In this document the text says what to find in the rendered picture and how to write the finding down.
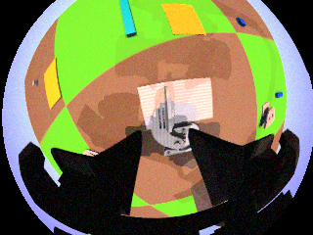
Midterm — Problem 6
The cyan rectangular bar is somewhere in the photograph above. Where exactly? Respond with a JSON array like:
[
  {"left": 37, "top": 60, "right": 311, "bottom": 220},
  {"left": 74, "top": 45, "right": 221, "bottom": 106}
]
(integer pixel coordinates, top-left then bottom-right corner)
[{"left": 120, "top": 0, "right": 137, "bottom": 36}]

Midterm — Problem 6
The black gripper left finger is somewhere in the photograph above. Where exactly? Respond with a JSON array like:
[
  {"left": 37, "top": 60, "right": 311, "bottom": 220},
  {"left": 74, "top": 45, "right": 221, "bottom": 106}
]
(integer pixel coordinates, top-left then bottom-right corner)
[{"left": 51, "top": 130, "right": 142, "bottom": 215}]

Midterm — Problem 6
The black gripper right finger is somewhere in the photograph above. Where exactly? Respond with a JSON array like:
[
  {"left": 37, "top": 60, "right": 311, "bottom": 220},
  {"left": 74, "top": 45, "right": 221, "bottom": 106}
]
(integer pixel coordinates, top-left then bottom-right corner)
[{"left": 188, "top": 128, "right": 275, "bottom": 207}]

